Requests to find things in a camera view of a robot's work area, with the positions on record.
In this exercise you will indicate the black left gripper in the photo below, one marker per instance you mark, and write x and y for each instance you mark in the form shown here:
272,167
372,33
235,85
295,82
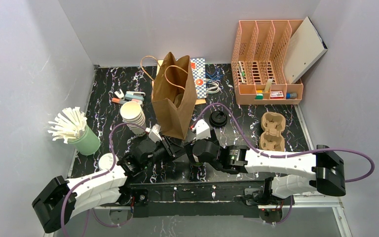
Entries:
169,147

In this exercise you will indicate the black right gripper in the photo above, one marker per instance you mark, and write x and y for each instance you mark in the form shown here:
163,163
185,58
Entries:
194,143

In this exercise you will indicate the cardboard cup carrier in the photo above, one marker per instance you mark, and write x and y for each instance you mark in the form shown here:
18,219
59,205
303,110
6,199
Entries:
273,124

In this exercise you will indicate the brown paper bag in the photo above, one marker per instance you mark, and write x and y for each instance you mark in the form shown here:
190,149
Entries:
173,95

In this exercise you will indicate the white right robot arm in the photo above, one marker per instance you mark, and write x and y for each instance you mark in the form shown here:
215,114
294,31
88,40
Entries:
320,170

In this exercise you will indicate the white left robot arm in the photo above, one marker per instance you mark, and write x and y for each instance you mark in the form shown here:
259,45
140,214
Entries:
62,199

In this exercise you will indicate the black coffee cup lid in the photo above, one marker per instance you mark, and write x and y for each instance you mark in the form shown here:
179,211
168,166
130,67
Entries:
218,119

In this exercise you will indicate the stack of white lids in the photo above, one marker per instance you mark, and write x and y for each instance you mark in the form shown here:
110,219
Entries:
133,115

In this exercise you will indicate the orange file organizer rack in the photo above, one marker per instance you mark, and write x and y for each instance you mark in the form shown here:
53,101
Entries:
257,63

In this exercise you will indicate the checkered paper sheet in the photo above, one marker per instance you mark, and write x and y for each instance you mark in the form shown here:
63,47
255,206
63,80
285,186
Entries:
198,72

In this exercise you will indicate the green cup of stirrers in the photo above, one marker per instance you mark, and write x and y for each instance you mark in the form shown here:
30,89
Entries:
70,126

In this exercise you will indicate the white folder board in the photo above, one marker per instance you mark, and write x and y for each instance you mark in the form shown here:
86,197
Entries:
304,49

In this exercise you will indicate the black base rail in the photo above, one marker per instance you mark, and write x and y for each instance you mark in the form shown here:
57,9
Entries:
249,193

